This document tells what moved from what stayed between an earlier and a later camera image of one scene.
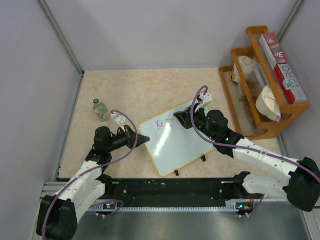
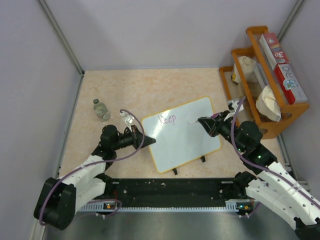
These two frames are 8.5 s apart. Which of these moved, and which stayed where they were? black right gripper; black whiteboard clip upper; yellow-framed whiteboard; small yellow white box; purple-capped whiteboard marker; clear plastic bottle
Moved: purple-capped whiteboard marker; black right gripper
Stayed: yellow-framed whiteboard; clear plastic bottle; small yellow white box; black whiteboard clip upper
